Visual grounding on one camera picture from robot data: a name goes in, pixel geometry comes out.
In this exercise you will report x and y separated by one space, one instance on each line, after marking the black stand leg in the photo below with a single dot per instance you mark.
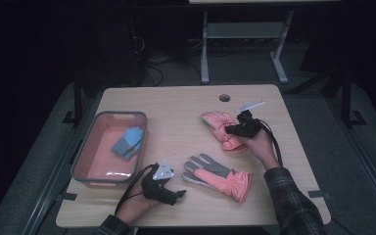
347 98
77 98

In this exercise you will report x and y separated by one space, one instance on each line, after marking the black tape strip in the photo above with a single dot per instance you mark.
318 195
66 197

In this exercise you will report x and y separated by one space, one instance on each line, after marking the blue knit glove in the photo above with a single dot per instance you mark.
132 135
133 152

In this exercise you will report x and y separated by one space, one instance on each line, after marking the pink plastic bin grey rim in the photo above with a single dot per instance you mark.
101 156

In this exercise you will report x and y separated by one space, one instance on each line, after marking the grey metal stand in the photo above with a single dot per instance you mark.
244 30

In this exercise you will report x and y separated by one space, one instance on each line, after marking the person's right hand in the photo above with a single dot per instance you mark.
262 148

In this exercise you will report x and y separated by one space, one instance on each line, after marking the pink and grey ski glove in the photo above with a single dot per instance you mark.
228 184
217 122

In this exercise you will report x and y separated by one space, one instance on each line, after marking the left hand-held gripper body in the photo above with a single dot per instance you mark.
156 189

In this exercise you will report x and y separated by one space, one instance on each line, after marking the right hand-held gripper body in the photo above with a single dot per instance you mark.
249 127

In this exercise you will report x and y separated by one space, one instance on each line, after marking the person's left hand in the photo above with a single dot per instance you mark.
133 207

